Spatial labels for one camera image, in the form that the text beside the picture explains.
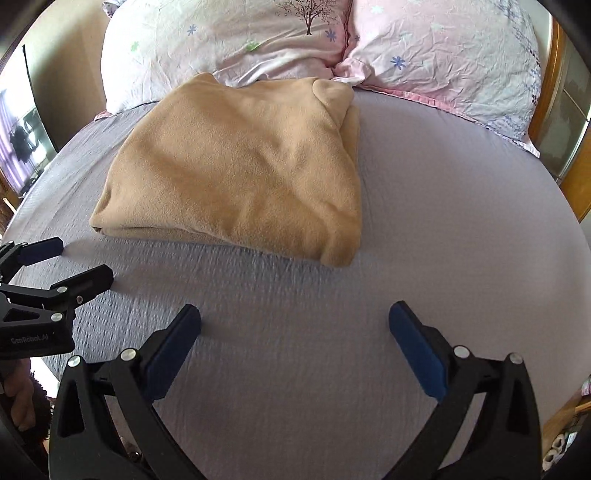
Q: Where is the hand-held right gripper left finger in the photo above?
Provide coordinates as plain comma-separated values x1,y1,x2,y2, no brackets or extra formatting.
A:
48,304,202,480

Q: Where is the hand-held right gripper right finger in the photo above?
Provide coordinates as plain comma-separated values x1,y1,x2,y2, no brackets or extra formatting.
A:
383,301,542,480

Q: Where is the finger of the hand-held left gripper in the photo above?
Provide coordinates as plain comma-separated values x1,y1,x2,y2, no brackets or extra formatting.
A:
0,264,115,331
0,237,64,280

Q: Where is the tan fleece garment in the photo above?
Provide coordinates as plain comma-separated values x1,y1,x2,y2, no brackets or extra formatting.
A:
89,72,362,268

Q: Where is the person's left hand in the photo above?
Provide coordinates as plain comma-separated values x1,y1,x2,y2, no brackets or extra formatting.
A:
0,361,36,433

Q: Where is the window with curtain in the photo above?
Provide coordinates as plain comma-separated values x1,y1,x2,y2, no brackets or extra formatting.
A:
0,88,59,200

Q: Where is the lavender bed sheet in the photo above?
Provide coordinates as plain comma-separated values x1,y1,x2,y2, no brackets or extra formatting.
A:
0,87,588,480

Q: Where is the pair of slippers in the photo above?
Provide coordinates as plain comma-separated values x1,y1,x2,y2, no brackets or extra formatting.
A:
542,433,572,468

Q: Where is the floral pillow with tree print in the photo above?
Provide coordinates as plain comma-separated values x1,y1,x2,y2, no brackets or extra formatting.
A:
100,0,352,114

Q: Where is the pink floral pillow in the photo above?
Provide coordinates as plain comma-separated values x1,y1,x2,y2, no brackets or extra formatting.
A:
332,0,542,158

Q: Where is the wooden headboard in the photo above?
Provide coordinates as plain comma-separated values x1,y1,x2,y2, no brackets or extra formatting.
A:
527,21,591,223

